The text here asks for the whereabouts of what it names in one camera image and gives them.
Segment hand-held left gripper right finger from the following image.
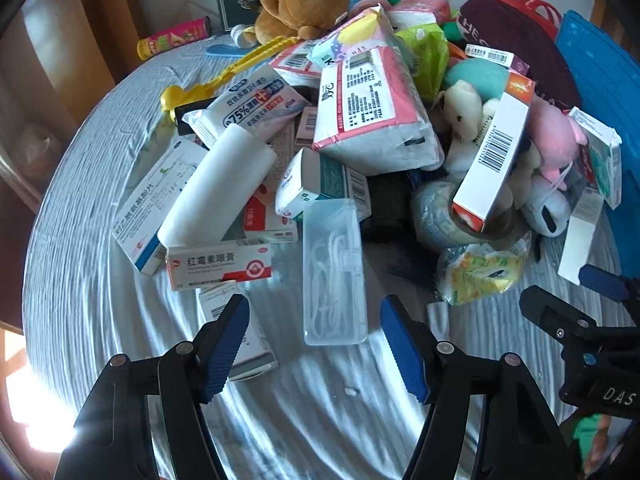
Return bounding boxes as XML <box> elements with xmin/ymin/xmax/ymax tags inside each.
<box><xmin>379</xmin><ymin>294</ymin><xmax>576</xmax><ymax>480</ymax></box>

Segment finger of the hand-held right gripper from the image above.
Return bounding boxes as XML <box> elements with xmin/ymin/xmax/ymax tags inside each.
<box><xmin>519</xmin><ymin>285</ymin><xmax>606</xmax><ymax>356</ymax></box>
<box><xmin>579</xmin><ymin>264</ymin><xmax>640</xmax><ymax>306</ymax></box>

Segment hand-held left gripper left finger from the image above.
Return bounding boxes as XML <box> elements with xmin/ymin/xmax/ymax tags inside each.
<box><xmin>52</xmin><ymin>292</ymin><xmax>251</xmax><ymax>480</ymax></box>

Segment teal and red medicine box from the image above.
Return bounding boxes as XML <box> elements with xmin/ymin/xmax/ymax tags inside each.
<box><xmin>567</xmin><ymin>106</ymin><xmax>623</xmax><ymax>211</ymax></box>

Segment clear floss pick box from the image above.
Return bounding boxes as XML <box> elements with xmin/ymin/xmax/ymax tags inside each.
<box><xmin>302</xmin><ymin>199</ymin><xmax>370</xmax><ymax>347</ymax></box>

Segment blue plastic storage crate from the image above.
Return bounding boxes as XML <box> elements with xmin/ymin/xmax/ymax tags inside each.
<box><xmin>555</xmin><ymin>9</ymin><xmax>640</xmax><ymax>136</ymax></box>

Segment white box with barcode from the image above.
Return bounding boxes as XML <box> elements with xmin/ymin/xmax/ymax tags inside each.
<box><xmin>197</xmin><ymin>280</ymin><xmax>280</xmax><ymax>381</ymax></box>

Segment plain white small box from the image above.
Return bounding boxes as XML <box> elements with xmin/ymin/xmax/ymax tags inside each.
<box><xmin>557</xmin><ymin>187</ymin><xmax>606</xmax><ymax>286</ymax></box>

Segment green plastic toy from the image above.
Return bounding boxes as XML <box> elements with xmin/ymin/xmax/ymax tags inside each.
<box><xmin>570</xmin><ymin>410</ymin><xmax>616</xmax><ymax>461</ymax></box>

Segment red and white ointment box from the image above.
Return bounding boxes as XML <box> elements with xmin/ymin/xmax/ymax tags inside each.
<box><xmin>166</xmin><ymin>242</ymin><xmax>275</xmax><ymax>292</ymax></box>

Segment blue bottle brush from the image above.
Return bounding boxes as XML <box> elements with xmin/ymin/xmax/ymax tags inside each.
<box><xmin>385</xmin><ymin>252</ymin><xmax>436</xmax><ymax>288</ymax></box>

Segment yellow tissue packet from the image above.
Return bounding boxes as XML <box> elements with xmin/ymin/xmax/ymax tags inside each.
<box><xmin>435</xmin><ymin>237</ymin><xmax>532</xmax><ymax>307</ymax></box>

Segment white plush black legs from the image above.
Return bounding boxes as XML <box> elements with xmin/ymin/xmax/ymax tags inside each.
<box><xmin>520</xmin><ymin>175</ymin><xmax>573</xmax><ymax>238</ymax></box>

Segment small red and white box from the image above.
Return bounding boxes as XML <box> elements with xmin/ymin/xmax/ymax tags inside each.
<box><xmin>242</xmin><ymin>195</ymin><xmax>298</xmax><ymax>243</ymax></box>

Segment wide packing tape roll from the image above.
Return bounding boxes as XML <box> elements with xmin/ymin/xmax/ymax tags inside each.
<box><xmin>410</xmin><ymin>180</ymin><xmax>501</xmax><ymax>248</ymax></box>

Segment white paper roll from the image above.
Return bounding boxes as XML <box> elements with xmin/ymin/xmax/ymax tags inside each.
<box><xmin>157</xmin><ymin>122</ymin><xmax>278</xmax><ymax>248</ymax></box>

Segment pink pig plush teal dress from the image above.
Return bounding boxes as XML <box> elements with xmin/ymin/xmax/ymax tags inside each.
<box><xmin>442</xmin><ymin>57</ymin><xmax>591</xmax><ymax>191</ymax></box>

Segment blue and white medicine box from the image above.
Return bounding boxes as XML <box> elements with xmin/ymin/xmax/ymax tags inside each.
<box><xmin>111</xmin><ymin>135</ymin><xmax>211</xmax><ymax>276</ymax></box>

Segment orange and white long box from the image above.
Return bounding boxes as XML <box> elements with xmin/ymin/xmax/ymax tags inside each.
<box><xmin>451</xmin><ymin>71</ymin><xmax>537</xmax><ymax>233</ymax></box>

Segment teal and white medicine box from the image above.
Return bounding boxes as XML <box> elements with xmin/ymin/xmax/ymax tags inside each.
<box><xmin>275</xmin><ymin>147</ymin><xmax>371</xmax><ymax>221</ymax></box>

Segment small white plush bear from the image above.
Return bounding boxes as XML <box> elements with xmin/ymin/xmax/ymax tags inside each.
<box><xmin>437</xmin><ymin>79</ymin><xmax>516</xmax><ymax>211</ymax></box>

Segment white wet wipes pack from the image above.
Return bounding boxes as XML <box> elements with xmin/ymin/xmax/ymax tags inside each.
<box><xmin>181</xmin><ymin>62</ymin><xmax>311</xmax><ymax>146</ymax></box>

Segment pink and white tissue pack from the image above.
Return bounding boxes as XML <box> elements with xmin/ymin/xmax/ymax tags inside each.
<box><xmin>311</xmin><ymin>46</ymin><xmax>446</xmax><ymax>176</ymax></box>

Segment white box with purple end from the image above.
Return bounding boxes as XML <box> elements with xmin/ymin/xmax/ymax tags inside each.
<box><xmin>464</xmin><ymin>42</ymin><xmax>530</xmax><ymax>73</ymax></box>

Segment maroon felt slipper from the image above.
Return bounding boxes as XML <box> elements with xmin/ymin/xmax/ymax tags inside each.
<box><xmin>457</xmin><ymin>0</ymin><xmax>583</xmax><ymax>111</ymax></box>

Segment red plastic toy case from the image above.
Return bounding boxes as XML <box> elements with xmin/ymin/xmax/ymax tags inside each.
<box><xmin>500</xmin><ymin>0</ymin><xmax>563</xmax><ymax>41</ymax></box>

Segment green wipes packet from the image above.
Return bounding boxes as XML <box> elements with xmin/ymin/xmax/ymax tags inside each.
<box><xmin>395</xmin><ymin>22</ymin><xmax>451</xmax><ymax>101</ymax></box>

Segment pink and yellow snack can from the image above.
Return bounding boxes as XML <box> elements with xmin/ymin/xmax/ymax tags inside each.
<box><xmin>137</xmin><ymin>16</ymin><xmax>212</xmax><ymax>61</ymax></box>

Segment pink packet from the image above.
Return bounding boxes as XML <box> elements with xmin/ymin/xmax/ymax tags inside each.
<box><xmin>387</xmin><ymin>0</ymin><xmax>451</xmax><ymax>28</ymax></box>

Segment brown plush bear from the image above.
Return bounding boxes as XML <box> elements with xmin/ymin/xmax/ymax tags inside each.
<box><xmin>239</xmin><ymin>0</ymin><xmax>351</xmax><ymax>46</ymax></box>

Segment yellow plastic long-handled tool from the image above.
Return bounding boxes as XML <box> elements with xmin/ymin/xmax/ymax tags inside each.
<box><xmin>160</xmin><ymin>35</ymin><xmax>301</xmax><ymax>123</ymax></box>

